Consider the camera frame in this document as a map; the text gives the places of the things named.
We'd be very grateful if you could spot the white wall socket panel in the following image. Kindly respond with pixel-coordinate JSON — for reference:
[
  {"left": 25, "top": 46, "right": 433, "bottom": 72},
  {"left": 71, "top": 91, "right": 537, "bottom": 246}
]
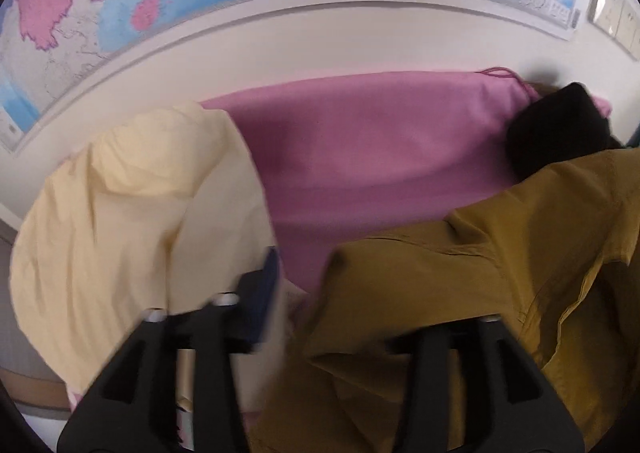
[{"left": 588, "top": 0, "right": 639, "bottom": 61}]

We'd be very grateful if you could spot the pink bed blanket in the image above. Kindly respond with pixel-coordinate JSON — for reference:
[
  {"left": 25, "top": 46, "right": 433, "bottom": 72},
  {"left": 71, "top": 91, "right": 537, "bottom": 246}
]
[{"left": 199, "top": 66, "right": 614, "bottom": 304}]

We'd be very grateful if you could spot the mustard brown jacket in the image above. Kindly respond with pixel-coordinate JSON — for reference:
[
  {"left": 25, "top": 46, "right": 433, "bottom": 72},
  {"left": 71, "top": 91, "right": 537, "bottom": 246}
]
[{"left": 248, "top": 149, "right": 639, "bottom": 452}]

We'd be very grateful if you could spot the cream coloured garment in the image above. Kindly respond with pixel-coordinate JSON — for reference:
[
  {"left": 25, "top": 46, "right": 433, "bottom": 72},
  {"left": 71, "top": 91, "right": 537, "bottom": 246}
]
[{"left": 10, "top": 103, "right": 277, "bottom": 397}]

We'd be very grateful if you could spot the black garment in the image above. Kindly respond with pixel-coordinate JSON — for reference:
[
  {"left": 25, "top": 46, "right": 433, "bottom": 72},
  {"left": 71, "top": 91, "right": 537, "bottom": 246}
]
[{"left": 504, "top": 83, "right": 623, "bottom": 181}]

